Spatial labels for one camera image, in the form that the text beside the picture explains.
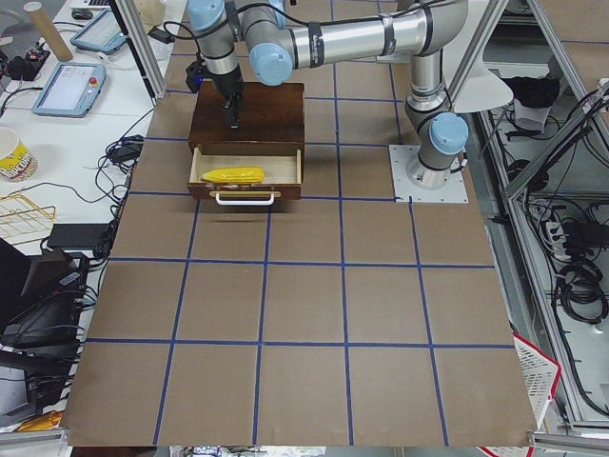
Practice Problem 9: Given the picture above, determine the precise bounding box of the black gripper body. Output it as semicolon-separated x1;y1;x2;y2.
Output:
211;66;244;101

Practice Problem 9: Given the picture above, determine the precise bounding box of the blue teach pendant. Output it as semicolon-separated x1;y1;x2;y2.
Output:
69;10;126;54
31;63;107;118

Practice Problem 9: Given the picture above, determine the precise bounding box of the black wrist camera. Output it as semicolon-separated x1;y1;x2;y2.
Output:
186;60;210;93

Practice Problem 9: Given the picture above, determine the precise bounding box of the white chair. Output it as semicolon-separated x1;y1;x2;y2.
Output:
442;1;513;114

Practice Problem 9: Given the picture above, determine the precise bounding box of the aluminium frame post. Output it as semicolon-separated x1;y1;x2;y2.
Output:
108;0;167;100

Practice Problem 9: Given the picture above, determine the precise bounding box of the yellow popcorn cup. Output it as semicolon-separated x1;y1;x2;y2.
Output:
1;127;38;182

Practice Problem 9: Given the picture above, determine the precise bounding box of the white red basket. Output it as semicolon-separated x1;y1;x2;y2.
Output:
513;332;562;430

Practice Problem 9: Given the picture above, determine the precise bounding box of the gold wire rack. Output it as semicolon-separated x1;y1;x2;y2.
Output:
0;193;56;245

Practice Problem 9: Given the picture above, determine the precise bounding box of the cardboard tube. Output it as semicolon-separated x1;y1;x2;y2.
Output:
23;1;73;62

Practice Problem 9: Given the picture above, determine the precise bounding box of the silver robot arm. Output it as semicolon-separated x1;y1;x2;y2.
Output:
186;1;469;189

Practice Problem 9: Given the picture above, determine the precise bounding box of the dark wooden drawer cabinet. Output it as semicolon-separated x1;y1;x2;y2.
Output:
188;81;305;149

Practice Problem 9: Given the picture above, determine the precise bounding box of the black power adapter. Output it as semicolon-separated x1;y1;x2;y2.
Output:
148;27;175;44

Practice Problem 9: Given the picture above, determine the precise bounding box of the yellow corn cob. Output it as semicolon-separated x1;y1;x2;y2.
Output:
201;167;265;184

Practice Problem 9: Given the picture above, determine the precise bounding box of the wooden drawer with white handle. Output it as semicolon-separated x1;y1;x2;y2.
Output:
187;143;304;206

